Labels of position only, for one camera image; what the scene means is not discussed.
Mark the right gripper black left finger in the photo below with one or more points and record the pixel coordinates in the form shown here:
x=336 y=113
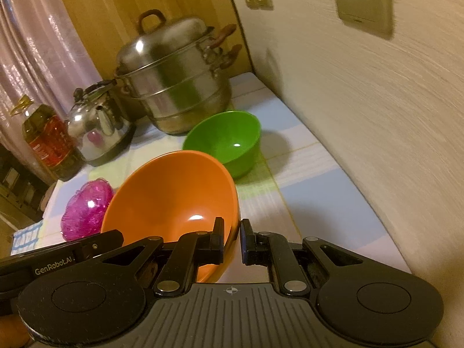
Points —
x=191 y=251

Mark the stainless steel steamer pot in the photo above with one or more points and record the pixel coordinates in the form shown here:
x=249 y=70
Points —
x=176 y=70

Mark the stainless steel kettle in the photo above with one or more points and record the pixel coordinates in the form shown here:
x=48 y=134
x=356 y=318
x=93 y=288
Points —
x=97 y=124

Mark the wall socket plate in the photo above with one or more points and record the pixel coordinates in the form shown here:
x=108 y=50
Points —
x=372 y=16

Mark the sheer lilac curtain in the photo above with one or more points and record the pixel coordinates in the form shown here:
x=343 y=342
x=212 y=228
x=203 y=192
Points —
x=42 y=57

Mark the large cooking oil bottle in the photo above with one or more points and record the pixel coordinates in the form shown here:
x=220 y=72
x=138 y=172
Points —
x=46 y=134

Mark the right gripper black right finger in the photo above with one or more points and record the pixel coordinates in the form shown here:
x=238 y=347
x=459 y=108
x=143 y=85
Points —
x=273 y=251

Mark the green plastic bowl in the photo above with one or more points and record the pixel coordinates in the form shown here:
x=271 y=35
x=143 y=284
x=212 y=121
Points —
x=231 y=137

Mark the person's left hand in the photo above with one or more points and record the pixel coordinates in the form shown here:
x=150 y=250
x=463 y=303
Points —
x=13 y=333

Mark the blue white checked cloth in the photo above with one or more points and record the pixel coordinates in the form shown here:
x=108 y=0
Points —
x=26 y=239

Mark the pink glass plate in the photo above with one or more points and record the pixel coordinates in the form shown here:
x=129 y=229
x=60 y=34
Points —
x=84 y=213

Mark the dark shelf rack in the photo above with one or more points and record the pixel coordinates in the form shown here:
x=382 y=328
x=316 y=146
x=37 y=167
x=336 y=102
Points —
x=21 y=189

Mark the orange plastic bowl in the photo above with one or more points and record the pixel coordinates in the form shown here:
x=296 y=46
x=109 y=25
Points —
x=173 y=194

